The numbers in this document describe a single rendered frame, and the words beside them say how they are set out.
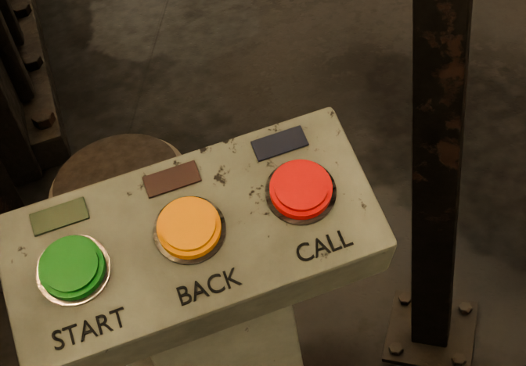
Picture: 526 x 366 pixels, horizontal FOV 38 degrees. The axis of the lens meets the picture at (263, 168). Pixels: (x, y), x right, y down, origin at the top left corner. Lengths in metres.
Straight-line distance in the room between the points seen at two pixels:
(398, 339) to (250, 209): 0.66
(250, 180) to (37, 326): 0.16
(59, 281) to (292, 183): 0.15
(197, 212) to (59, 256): 0.09
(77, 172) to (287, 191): 0.25
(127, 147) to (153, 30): 1.12
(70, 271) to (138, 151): 0.22
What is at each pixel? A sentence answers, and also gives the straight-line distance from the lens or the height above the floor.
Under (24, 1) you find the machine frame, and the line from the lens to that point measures 1.85.
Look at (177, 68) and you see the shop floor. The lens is 1.65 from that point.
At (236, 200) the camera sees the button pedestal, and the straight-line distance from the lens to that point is 0.49.
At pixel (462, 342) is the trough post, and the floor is 0.01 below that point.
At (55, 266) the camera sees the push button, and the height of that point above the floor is 0.61.
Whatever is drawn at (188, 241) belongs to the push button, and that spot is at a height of 0.61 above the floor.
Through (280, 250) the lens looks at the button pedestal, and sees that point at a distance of 0.48.
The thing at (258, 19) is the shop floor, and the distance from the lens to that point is 1.75.
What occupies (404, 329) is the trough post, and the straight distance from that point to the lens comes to 1.13.
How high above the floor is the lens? 0.96
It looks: 44 degrees down
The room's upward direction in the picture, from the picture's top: 11 degrees counter-clockwise
